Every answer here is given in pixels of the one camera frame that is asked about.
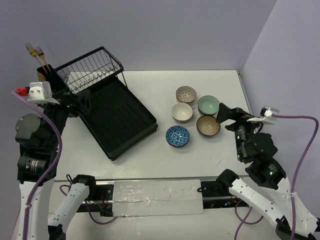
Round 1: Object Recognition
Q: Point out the patterned brown white bowl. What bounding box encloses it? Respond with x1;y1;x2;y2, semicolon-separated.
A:
175;86;197;104

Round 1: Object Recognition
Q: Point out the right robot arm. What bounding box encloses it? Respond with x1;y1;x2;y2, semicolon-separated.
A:
216;103;320;240

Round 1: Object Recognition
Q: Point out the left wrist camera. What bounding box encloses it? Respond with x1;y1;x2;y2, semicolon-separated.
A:
15;81;60;105

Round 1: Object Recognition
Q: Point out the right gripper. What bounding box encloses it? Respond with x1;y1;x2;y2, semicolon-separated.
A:
214;101;266;160

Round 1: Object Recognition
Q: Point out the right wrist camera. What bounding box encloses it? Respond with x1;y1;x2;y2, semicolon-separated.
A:
246;105;280;125

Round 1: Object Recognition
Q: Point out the white floral bowl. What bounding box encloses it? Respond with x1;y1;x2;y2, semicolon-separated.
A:
171;102;193;123

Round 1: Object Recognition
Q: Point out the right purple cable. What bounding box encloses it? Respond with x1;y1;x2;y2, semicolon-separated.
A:
273;113;320;240

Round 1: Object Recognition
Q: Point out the gold spoon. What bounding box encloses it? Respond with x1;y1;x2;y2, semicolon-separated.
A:
36;72;47;82

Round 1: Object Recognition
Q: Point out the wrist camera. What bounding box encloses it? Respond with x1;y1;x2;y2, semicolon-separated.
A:
15;81;60;105
246;105;280;125

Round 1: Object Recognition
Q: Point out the white taped sheet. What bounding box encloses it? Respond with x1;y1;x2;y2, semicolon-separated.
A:
112;179;204;217

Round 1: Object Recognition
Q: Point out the gold fork right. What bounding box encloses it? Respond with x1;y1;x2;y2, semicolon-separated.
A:
33;45;50;71

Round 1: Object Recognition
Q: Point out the black wire dish rack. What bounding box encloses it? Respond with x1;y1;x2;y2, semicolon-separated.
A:
55;46;158;161

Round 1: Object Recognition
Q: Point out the blue triangle pattern bowl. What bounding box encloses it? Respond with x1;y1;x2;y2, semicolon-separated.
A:
165;125;190;148

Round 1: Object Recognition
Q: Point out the black cutlery holder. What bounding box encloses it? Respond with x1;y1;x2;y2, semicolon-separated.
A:
36;64;69;93

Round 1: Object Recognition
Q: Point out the beige black bowl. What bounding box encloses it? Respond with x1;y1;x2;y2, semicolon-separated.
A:
196;115;221;137

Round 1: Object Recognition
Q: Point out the gold fork left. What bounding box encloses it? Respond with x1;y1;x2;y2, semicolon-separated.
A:
24;42;48;73

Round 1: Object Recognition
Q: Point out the gold fork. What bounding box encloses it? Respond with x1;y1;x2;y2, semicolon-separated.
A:
33;45;50;71
24;42;48;73

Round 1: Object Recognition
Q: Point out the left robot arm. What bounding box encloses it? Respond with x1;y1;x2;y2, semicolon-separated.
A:
12;87;98;240

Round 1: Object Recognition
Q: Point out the green celadon bowl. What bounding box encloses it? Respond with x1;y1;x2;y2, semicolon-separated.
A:
197;95;220;116

